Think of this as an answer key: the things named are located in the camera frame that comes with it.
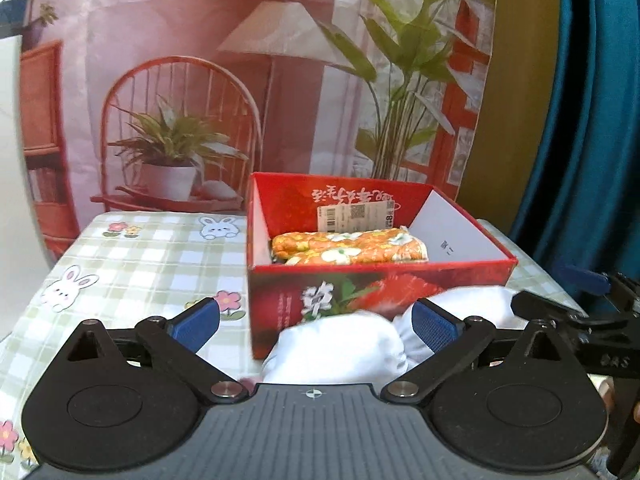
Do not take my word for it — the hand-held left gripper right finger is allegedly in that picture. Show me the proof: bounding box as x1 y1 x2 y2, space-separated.
381 298 576 403

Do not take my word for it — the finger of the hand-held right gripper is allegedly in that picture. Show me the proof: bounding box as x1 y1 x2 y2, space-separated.
557 266 640 311
511 290 601 336

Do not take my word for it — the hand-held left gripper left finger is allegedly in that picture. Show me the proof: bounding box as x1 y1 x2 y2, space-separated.
65 297 251 405

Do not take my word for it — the red cardboard box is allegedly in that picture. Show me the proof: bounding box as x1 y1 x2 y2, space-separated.
245 171 517 361

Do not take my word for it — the white cloth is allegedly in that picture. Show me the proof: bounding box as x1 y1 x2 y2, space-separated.
260 285 531 386

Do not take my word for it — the orange floral cloth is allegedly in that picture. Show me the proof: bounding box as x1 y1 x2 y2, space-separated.
270 227 430 266

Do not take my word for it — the green checked rabbit tablecloth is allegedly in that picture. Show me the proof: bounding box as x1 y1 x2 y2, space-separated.
0 210 586 476

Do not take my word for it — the teal curtain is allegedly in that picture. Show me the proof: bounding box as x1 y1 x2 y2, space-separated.
510 0 640 321

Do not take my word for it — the printed room scene backdrop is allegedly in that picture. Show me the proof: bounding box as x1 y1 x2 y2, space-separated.
20 0 498 261

